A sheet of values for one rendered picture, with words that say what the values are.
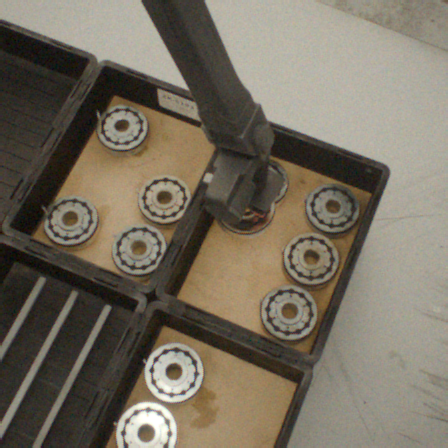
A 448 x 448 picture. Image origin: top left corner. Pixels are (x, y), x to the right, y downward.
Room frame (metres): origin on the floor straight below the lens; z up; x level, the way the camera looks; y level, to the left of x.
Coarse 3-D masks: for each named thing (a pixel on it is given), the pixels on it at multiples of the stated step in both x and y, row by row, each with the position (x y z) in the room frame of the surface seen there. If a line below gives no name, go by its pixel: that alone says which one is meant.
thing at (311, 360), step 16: (272, 128) 0.68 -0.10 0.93; (288, 128) 0.68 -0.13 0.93; (320, 144) 0.64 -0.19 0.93; (368, 160) 0.61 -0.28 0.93; (384, 176) 0.58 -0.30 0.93; (368, 208) 0.51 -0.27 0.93; (192, 224) 0.48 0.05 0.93; (368, 224) 0.48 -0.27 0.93; (176, 256) 0.43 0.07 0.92; (352, 256) 0.43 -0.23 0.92; (352, 272) 0.39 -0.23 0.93; (160, 288) 0.37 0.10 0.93; (176, 304) 0.34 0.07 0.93; (336, 304) 0.34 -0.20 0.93; (208, 320) 0.31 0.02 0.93; (224, 320) 0.31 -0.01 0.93; (256, 336) 0.28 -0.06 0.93; (320, 336) 0.28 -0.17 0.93; (288, 352) 0.26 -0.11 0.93; (320, 352) 0.26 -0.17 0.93
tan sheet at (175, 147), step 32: (160, 128) 0.73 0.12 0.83; (192, 128) 0.73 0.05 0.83; (96, 160) 0.66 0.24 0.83; (128, 160) 0.66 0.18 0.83; (160, 160) 0.66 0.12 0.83; (192, 160) 0.66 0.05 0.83; (64, 192) 0.59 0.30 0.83; (96, 192) 0.59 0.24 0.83; (128, 192) 0.59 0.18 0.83; (192, 192) 0.59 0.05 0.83; (128, 224) 0.52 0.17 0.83; (96, 256) 0.46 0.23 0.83
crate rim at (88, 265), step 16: (112, 64) 0.82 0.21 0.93; (96, 80) 0.78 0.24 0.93; (144, 80) 0.78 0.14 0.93; (160, 80) 0.78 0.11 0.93; (80, 96) 0.75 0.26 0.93; (64, 128) 0.68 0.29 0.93; (48, 160) 0.61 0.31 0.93; (32, 176) 0.58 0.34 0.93; (16, 208) 0.51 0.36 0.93; (192, 208) 0.51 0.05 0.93; (176, 240) 0.45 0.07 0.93; (64, 256) 0.42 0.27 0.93; (96, 272) 0.39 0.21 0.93; (112, 272) 0.39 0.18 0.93; (160, 272) 0.39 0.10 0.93; (144, 288) 0.37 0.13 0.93
